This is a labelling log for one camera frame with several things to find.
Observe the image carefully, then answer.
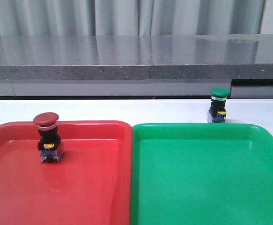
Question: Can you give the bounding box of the green mushroom push button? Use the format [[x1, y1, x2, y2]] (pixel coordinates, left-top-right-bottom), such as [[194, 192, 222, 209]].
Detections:
[[207, 87, 230, 123]]

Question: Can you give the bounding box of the red mushroom push button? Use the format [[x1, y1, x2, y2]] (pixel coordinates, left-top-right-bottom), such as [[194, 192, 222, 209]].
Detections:
[[33, 112, 65, 163]]

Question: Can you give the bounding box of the green plastic tray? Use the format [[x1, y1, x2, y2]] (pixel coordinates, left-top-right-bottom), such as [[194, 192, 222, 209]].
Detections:
[[130, 123, 273, 225]]

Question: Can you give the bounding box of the red plastic tray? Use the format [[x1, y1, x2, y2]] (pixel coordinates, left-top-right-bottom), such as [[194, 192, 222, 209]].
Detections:
[[0, 121, 132, 225]]

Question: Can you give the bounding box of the grey stone counter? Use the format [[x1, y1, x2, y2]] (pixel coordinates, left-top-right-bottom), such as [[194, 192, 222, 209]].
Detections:
[[0, 34, 273, 99]]

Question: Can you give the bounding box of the white pleated curtain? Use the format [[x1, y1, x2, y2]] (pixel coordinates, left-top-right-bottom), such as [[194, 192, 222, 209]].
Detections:
[[0, 0, 266, 36]]

